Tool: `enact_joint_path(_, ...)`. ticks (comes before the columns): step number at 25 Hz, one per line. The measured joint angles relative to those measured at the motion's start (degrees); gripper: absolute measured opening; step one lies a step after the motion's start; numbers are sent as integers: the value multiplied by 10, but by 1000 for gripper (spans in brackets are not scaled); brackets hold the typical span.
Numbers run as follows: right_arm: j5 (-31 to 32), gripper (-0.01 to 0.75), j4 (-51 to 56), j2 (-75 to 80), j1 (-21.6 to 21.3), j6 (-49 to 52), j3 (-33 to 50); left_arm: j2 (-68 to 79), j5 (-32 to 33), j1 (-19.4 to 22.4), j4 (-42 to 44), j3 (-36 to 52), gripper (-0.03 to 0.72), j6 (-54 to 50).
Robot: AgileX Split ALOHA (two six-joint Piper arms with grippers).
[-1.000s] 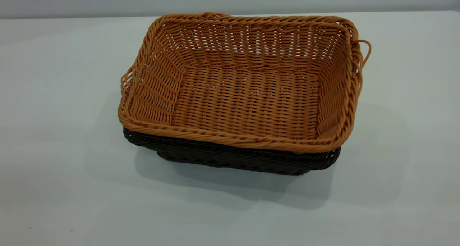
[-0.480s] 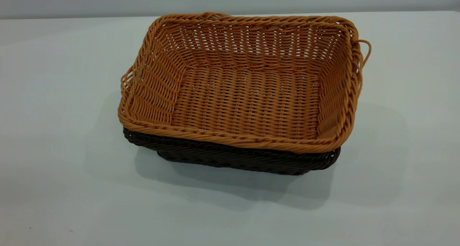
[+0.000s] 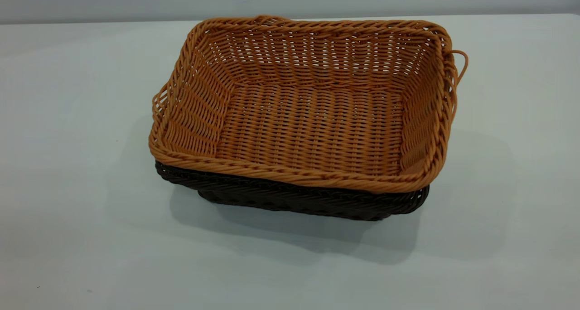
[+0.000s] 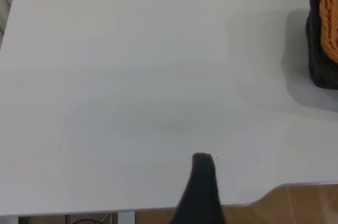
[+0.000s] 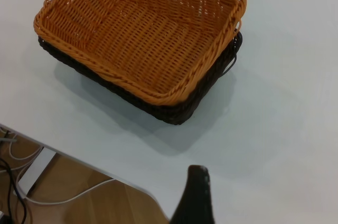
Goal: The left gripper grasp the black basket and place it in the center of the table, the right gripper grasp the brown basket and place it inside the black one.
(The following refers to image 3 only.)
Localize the orange wicker basket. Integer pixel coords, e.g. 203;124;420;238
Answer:
148;14;469;194

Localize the black wicker basket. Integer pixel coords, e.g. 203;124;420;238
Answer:
155;160;430;221

